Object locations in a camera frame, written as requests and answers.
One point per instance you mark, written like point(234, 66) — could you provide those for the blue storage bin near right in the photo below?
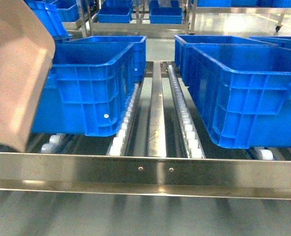
point(242, 93)

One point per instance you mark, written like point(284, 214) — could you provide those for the blue storage bin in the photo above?
point(171, 14)
point(115, 11)
point(87, 89)
point(242, 93)

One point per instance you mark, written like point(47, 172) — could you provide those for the beige plastic dustpan tray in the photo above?
point(26, 54)

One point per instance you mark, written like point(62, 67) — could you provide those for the blue storage bin rear left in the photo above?
point(115, 11)

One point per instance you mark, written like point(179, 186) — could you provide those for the stainless steel flow rack shelf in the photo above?
point(152, 159)

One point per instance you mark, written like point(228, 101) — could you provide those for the blue storage bin rear right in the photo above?
point(171, 14)

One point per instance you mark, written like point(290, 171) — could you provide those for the blue storage bin near left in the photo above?
point(87, 89)

